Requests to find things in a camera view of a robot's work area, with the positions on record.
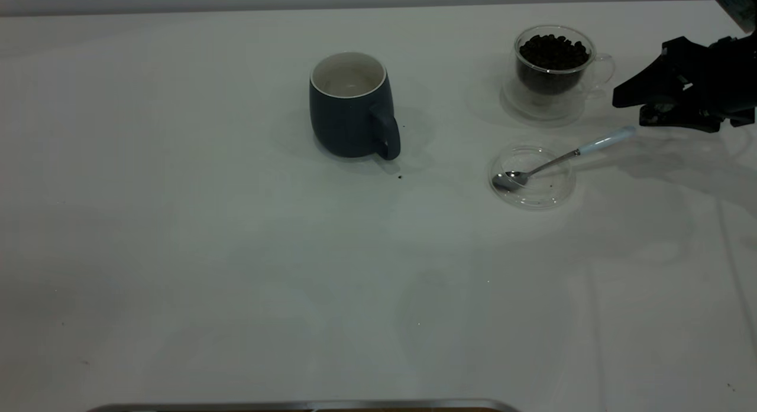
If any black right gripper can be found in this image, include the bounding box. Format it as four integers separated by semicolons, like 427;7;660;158
612;31;757;133

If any metal spoon pale blue handle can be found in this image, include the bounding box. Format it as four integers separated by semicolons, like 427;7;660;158
492;126;637;193

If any dark grey ceramic mug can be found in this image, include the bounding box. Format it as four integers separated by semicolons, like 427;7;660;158
309;51;402;161

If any roasted coffee beans pile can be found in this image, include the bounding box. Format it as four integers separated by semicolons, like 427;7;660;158
517;34;591;96

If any round clear glass lid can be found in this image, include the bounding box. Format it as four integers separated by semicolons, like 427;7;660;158
489;143;576;210

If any silver metal rim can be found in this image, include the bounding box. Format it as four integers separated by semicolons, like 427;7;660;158
86;399;521;412

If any clear glass handled cup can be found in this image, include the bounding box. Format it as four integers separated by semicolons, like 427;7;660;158
503;25;616;121

